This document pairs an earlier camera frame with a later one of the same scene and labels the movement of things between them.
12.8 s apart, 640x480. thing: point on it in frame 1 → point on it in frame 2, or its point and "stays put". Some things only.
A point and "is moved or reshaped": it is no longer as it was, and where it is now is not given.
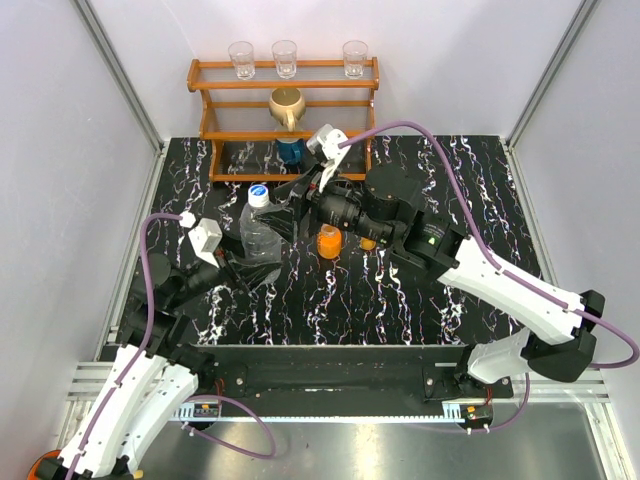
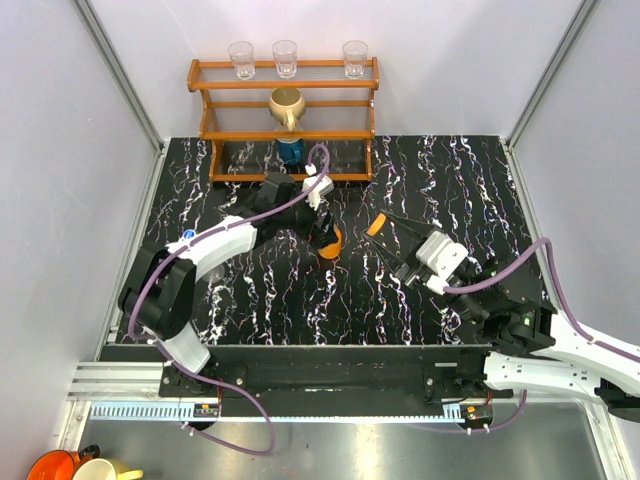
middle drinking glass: x=285 y=58 stays put
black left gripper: x=251 y=274 → x=327 y=233
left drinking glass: x=242 y=55 stays put
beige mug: x=288 y=106 stays put
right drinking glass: x=355 y=54 stays put
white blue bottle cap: x=258 y=196 is moved or reshaped
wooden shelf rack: x=286 y=121 stays put
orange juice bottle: x=329 y=241 stays put
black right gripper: x=303 y=194 → x=408 y=272
